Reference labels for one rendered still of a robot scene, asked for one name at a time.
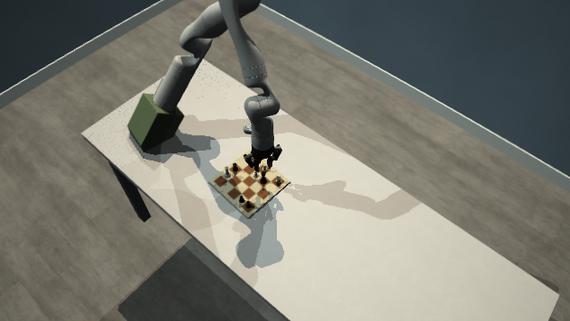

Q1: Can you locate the chessboard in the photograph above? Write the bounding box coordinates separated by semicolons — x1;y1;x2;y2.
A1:
208;149;290;218

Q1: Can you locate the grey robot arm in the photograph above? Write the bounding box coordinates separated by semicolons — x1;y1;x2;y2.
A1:
153;0;280;151

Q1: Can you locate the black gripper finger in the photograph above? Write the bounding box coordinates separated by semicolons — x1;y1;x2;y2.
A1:
267;144;282;169
244;153;262;173

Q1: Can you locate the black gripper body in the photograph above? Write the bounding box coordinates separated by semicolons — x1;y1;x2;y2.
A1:
251;144;275;160

